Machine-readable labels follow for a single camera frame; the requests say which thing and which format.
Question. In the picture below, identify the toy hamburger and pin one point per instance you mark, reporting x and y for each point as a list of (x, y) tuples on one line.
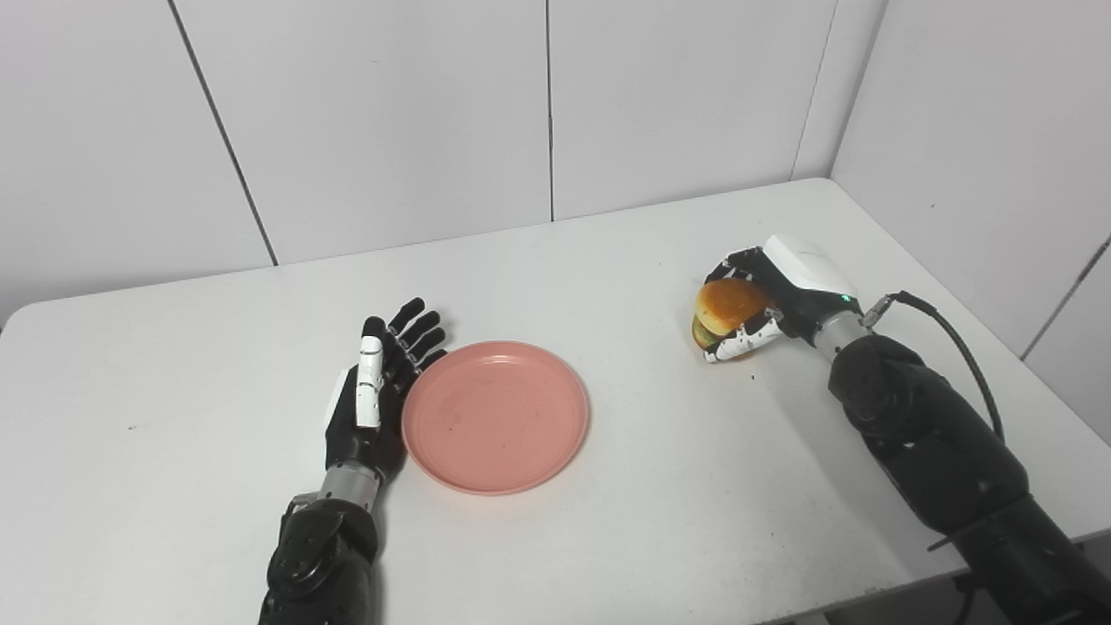
[(729, 308)]

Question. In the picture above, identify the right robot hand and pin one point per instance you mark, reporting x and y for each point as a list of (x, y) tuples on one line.
[(794, 291)]

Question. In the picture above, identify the pink round plate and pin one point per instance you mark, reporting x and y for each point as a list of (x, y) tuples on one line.
[(495, 417)]

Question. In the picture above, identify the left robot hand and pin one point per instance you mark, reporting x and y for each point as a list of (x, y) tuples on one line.
[(369, 408)]

